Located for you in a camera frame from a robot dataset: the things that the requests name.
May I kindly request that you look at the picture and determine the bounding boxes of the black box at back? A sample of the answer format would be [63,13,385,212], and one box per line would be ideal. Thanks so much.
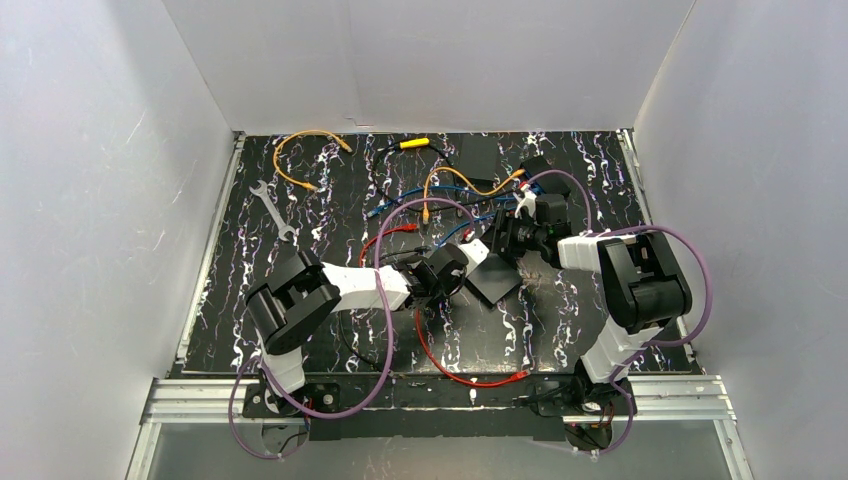
[454,134,499,190]

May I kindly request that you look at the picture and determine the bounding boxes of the aluminium front rail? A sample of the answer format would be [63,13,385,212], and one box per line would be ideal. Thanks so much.
[128,375,753,479]

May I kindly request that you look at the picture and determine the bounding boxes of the silver open-end wrench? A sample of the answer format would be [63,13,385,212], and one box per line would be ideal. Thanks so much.
[249,180,296,243]

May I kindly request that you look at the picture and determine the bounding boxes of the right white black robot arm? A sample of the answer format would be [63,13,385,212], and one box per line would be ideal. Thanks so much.
[482,191,693,384]

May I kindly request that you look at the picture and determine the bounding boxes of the purple cable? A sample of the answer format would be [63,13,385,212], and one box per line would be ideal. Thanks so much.
[519,169,713,458]
[227,197,478,462]

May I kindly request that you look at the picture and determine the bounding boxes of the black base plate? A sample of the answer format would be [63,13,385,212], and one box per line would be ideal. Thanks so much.
[239,374,629,448]

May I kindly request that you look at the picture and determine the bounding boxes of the yellow handle screwdriver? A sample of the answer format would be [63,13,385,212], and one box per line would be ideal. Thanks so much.
[387,137,430,150]

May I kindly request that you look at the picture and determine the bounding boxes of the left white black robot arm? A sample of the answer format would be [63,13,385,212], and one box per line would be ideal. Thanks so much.
[245,244,482,395]

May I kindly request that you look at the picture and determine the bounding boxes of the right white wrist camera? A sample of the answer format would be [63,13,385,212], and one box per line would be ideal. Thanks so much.
[514,182,537,221]

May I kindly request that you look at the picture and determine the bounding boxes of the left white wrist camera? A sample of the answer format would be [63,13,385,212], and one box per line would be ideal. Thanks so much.
[459,238,490,274]

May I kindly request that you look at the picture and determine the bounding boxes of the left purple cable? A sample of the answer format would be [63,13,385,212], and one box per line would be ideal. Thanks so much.
[227,197,478,462]

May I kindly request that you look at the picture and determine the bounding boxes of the orange ethernet cable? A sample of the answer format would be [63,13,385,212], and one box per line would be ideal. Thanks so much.
[273,129,354,193]
[422,165,528,223]

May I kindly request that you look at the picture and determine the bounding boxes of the red ethernet cable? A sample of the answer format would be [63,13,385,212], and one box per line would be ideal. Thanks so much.
[413,307,531,389]
[358,223,420,270]

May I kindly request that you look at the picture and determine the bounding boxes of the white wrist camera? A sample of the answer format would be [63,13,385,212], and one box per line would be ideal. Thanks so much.
[514,182,537,221]
[459,238,490,274]

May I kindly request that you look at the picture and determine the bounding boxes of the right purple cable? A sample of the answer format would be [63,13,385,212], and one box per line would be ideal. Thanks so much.
[519,169,713,458]

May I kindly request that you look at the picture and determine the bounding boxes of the black pad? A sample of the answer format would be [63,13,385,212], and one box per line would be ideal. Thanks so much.
[465,253,523,308]

